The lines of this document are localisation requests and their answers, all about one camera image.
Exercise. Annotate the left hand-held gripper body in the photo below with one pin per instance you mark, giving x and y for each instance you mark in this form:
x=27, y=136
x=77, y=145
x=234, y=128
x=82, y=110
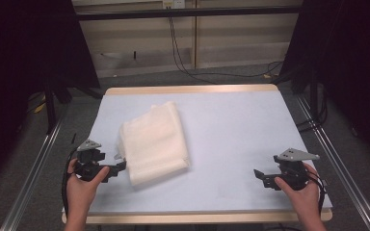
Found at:
x=88, y=160

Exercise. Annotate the person's left hand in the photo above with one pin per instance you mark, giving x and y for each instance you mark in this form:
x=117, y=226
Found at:
x=82, y=191

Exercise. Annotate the white mesh cloth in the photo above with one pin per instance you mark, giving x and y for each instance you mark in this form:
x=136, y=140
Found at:
x=155, y=141

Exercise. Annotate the black stand leg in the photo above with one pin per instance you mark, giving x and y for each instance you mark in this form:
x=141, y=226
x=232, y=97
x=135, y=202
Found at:
x=49, y=109
x=313, y=96

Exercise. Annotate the black horizontal bar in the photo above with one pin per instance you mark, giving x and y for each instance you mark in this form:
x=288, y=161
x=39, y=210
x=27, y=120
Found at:
x=186, y=13

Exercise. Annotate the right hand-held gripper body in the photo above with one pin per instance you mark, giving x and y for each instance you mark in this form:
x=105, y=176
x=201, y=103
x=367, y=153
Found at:
x=294, y=170

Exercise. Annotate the person's right hand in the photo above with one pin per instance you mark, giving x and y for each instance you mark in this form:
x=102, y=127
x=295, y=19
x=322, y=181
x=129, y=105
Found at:
x=303, y=199

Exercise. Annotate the white wall outlet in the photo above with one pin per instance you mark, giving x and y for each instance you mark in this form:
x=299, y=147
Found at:
x=174, y=4

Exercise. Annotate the metal floor rail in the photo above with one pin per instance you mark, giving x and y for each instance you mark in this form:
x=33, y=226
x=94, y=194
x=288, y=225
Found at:
x=35, y=163
x=337, y=163

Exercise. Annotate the black curtain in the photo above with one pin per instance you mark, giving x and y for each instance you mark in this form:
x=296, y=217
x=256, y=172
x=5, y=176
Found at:
x=350, y=70
x=19, y=73

